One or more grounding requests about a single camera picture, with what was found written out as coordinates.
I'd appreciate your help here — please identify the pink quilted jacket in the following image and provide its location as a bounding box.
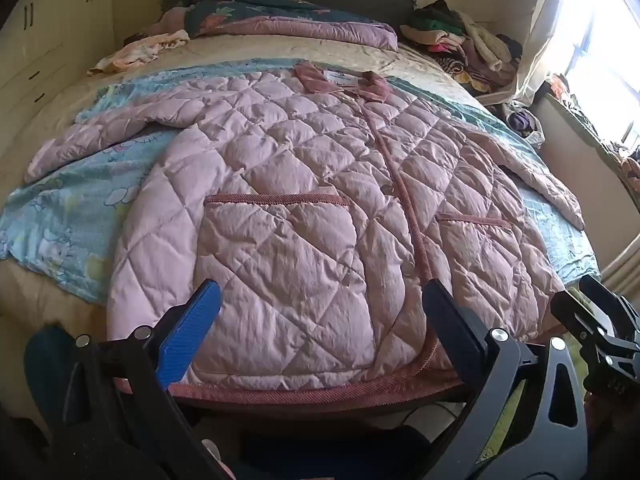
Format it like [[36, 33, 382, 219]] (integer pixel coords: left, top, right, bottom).
[[24, 60, 586, 408]]

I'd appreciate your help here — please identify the person's dark clothing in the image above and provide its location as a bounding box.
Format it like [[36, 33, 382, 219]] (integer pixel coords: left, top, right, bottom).
[[20, 322, 436, 480]]

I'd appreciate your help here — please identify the pink and white towel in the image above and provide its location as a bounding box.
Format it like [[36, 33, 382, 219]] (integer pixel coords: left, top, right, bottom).
[[89, 30, 191, 77]]

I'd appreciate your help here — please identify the bag of clothes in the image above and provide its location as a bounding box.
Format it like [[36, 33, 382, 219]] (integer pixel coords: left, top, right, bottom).
[[502, 102, 545, 148]]

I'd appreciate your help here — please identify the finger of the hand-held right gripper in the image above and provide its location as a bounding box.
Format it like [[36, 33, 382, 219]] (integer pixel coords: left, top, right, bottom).
[[579, 274, 640, 328], [550, 290, 613, 356]]

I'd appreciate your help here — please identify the cream curtain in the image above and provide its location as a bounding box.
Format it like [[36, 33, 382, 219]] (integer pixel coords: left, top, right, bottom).
[[515, 0, 601, 106]]

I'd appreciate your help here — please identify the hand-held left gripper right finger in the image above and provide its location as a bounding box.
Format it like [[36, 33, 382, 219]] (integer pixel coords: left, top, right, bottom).
[[421, 277, 588, 480]]

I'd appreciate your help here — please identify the grey window ledge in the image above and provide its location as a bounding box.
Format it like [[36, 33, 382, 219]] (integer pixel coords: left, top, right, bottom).
[[542, 72, 640, 196]]

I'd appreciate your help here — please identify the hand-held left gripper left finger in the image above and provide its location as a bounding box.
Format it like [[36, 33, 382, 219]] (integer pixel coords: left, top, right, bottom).
[[52, 279, 231, 480]]

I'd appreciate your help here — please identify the dark floral quilt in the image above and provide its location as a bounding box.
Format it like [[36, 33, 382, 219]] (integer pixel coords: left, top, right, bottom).
[[184, 0, 399, 51]]

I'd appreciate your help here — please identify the pink fluffy cushion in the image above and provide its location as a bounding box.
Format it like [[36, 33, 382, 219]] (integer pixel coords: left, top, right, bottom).
[[159, 6, 190, 37]]

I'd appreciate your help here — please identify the window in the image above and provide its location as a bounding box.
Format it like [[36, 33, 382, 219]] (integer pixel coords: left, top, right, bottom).
[[550, 0, 640, 146]]

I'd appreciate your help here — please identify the light blue cartoon printed sheet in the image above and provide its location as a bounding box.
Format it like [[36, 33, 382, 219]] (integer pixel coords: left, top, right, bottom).
[[0, 57, 601, 306]]

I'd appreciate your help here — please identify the cream wardrobe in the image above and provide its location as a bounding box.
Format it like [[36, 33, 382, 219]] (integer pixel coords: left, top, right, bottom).
[[0, 0, 126, 111]]

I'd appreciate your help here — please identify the pile of clothes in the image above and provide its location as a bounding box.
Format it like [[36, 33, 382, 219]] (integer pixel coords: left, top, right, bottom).
[[400, 0, 523, 93]]

